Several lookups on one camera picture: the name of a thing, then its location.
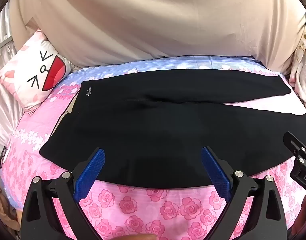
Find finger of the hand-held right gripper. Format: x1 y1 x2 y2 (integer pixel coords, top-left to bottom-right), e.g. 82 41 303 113
283 131 306 155

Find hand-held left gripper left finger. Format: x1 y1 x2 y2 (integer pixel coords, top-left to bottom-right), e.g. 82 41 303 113
20 148 105 240

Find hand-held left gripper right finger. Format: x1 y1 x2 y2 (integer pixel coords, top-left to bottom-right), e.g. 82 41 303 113
201 146 286 240

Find black pants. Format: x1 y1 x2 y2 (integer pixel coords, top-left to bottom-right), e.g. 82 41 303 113
39 69 306 189

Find person's right forearm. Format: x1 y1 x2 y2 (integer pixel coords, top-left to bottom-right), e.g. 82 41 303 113
292 192 306 240

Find pink rose bed sheet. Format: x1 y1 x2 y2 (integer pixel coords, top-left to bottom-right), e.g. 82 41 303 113
0 55 306 240

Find cream floral fleece blanket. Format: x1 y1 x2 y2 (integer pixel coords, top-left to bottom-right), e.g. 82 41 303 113
288 22 306 120

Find brown crumpled cloth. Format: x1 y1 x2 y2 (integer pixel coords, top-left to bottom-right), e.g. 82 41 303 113
0 185 21 230

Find pale satin curtain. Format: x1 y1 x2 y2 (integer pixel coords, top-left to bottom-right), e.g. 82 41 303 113
0 2 28 180

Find cat face pillow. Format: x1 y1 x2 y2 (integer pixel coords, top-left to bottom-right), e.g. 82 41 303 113
0 29 74 115

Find beige draped cloth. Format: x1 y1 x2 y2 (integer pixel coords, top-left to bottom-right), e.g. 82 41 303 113
9 0 306 77

